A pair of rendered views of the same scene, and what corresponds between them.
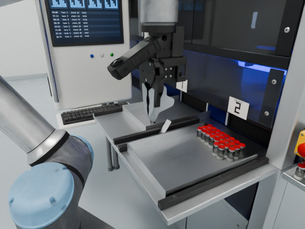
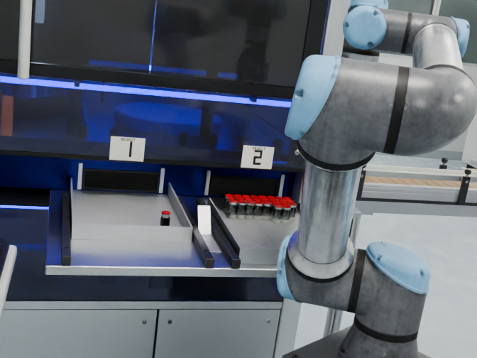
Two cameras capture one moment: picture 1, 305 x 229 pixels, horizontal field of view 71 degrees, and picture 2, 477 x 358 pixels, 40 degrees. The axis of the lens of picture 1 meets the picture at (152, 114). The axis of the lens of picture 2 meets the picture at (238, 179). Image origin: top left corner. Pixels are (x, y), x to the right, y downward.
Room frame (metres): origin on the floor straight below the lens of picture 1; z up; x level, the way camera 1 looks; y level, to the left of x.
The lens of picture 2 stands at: (0.40, 1.35, 1.42)
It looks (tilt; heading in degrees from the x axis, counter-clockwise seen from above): 15 degrees down; 282
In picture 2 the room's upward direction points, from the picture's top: 8 degrees clockwise
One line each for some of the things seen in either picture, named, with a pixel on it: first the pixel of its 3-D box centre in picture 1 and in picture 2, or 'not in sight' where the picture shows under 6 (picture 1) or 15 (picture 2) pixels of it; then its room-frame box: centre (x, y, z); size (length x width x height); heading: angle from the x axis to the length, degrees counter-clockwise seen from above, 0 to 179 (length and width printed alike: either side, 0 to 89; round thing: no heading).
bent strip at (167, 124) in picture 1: (154, 131); (209, 227); (0.74, -0.01, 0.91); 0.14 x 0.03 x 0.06; 119
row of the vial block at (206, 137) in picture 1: (214, 142); (262, 210); (0.66, -0.22, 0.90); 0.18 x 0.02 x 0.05; 28
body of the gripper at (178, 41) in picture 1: (161, 55); not in sight; (0.47, -0.02, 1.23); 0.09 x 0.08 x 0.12; 117
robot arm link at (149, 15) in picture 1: (158, 13); (357, 64); (0.47, -0.01, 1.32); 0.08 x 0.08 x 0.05
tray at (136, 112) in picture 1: (164, 111); (126, 207); (0.96, -0.06, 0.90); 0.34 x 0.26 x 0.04; 118
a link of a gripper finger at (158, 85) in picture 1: (155, 86); not in sight; (0.44, -0.01, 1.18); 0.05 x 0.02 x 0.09; 27
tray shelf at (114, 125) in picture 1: (171, 134); (199, 230); (0.78, -0.08, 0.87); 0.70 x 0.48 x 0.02; 28
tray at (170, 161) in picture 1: (189, 152); (274, 229); (0.60, -0.12, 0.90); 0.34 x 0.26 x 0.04; 118
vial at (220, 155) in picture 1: (220, 152); (285, 214); (0.60, -0.23, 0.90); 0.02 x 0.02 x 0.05
